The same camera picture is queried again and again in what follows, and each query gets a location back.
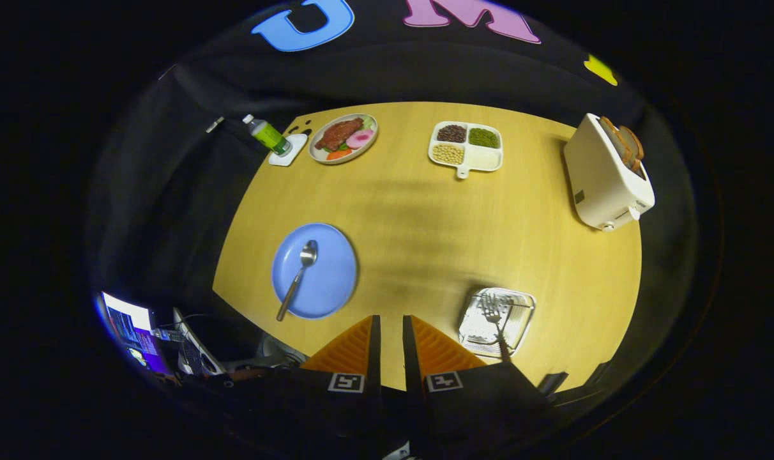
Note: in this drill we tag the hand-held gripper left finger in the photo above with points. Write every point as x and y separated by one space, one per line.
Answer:
375 358

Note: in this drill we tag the white clip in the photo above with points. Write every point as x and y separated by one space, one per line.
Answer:
214 124

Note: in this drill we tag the brown bread slice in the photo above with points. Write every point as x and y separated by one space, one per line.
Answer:
633 145
612 133

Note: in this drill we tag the lit computer screen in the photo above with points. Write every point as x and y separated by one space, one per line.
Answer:
128 319

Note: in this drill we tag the green drink bottle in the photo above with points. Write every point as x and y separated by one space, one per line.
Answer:
269 135

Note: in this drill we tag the plate of toy food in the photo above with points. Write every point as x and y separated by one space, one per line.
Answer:
342 137

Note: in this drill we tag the white divided bean tray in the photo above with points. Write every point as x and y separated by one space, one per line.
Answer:
483 158

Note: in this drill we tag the white toaster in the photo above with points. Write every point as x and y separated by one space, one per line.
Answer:
601 179

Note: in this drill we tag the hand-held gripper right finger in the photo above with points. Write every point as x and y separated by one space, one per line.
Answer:
409 358

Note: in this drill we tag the blue round plate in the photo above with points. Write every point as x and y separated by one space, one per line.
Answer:
326 281

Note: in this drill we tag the white laptop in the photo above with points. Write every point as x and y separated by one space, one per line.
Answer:
198 351

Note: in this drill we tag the white square coaster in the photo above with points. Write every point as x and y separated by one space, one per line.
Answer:
295 153

